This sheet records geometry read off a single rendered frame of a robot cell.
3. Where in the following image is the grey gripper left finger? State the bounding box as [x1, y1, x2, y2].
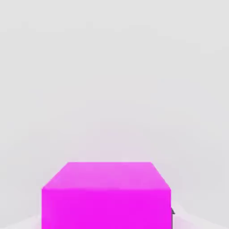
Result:
[4, 214, 42, 229]

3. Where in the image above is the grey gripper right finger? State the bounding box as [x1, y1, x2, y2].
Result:
[171, 204, 213, 229]

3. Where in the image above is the small magenta cube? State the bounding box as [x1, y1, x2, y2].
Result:
[41, 161, 172, 229]

